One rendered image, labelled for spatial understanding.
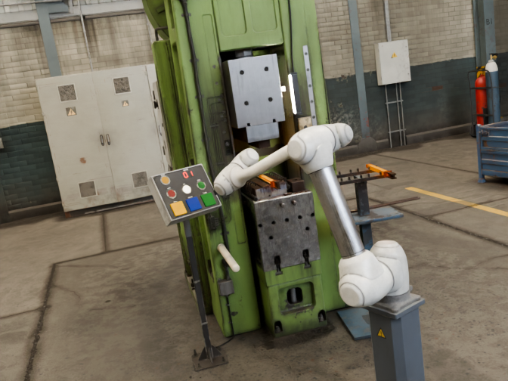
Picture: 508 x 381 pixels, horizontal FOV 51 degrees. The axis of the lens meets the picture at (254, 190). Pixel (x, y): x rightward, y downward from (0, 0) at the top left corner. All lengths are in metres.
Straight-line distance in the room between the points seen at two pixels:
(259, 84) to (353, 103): 7.00
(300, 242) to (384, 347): 1.11
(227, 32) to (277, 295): 1.66
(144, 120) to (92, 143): 0.84
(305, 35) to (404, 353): 2.00
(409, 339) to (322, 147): 0.92
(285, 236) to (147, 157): 5.41
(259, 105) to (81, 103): 5.45
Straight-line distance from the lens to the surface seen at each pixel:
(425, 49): 10.97
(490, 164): 7.03
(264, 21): 3.44
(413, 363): 2.55
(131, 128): 8.46
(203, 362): 3.44
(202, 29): 3.34
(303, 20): 3.51
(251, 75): 3.24
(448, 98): 11.25
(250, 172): 2.49
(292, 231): 3.34
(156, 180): 3.00
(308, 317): 3.57
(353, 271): 2.18
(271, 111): 3.26
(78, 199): 8.57
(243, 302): 3.61
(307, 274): 3.46
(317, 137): 2.16
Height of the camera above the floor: 1.63
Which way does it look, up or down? 12 degrees down
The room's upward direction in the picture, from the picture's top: 8 degrees counter-clockwise
